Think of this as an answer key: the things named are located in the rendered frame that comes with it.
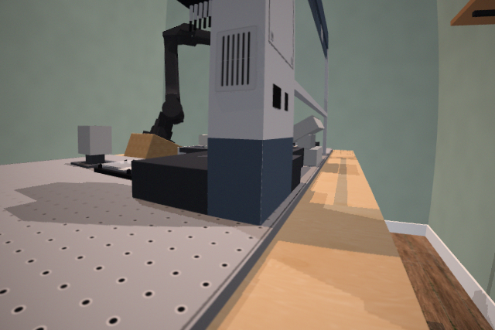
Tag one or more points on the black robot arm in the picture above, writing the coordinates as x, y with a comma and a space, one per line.
171, 108

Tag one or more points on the white ready button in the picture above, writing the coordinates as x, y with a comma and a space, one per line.
94, 142

